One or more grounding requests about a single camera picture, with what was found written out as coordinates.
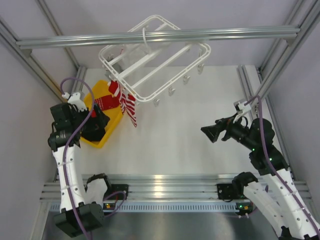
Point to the white plastic clip hanger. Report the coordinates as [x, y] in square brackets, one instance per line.
[147, 69]

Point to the red white striped sock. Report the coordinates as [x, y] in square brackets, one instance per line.
[126, 100]

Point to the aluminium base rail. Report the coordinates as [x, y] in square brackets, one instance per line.
[170, 187]

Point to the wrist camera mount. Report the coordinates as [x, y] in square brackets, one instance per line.
[242, 107]
[76, 99]

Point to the red sock in tray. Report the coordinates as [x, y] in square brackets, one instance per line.
[107, 102]

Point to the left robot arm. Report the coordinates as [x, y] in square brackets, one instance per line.
[81, 206]

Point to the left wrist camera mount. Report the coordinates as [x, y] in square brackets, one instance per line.
[76, 99]

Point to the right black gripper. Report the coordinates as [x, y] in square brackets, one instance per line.
[213, 131]

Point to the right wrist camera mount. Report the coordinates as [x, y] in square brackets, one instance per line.
[242, 107]

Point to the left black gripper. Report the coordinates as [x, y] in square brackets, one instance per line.
[98, 122]

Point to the perforated cable duct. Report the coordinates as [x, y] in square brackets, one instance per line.
[185, 207]

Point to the yellow plastic tray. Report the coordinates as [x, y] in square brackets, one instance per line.
[100, 89]

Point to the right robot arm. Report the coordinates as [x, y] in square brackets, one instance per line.
[285, 210]

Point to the aluminium top crossbar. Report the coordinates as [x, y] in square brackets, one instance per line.
[182, 35]

